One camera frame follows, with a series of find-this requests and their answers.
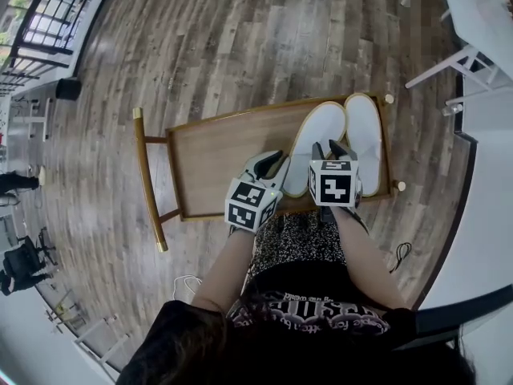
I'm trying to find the black metal railing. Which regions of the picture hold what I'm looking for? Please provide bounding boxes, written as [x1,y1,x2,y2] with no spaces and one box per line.
[0,0,106,98]

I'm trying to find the wooden tray cart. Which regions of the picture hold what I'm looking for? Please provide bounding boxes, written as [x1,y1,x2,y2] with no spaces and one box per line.
[132,91,406,253]

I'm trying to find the person's right forearm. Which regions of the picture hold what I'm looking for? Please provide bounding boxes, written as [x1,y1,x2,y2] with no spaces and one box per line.
[331,205,411,311]

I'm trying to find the white chair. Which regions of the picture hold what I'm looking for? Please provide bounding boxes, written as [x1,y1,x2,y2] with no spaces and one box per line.
[404,43,499,107]
[71,313,131,372]

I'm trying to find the speckled black white skirt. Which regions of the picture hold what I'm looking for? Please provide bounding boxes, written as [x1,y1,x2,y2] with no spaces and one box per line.
[248,209,348,281]

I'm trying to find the white cable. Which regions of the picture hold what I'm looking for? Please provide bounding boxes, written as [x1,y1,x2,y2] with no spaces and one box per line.
[172,274,204,303]

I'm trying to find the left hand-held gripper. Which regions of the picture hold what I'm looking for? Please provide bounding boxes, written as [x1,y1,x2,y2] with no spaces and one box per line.
[224,149,292,235]

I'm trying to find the black office chair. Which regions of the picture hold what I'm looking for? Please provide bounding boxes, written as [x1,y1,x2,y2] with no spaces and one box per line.
[2,226,58,297]

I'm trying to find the person's left forearm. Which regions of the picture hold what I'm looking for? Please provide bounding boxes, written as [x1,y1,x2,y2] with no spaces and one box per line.
[191,221,258,314]

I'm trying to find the black printed shirt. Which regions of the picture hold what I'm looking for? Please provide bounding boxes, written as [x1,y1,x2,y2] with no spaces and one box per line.
[115,261,476,385]

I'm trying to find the black waste bin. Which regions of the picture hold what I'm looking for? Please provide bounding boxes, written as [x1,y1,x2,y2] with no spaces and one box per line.
[55,77,83,101]

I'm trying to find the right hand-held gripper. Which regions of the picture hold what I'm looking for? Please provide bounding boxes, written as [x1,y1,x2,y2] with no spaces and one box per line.
[307,138,365,225]

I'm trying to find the white stool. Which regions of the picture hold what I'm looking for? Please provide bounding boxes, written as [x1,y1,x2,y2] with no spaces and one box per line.
[22,97,54,142]

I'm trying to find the white slipper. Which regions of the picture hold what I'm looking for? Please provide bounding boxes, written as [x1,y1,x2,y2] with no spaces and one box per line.
[343,92,382,197]
[281,100,348,199]

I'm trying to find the black cable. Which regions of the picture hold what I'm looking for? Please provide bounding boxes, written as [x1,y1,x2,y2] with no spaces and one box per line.
[389,241,413,274]

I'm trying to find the white table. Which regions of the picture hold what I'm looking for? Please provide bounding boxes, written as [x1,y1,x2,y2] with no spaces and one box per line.
[435,0,513,68]

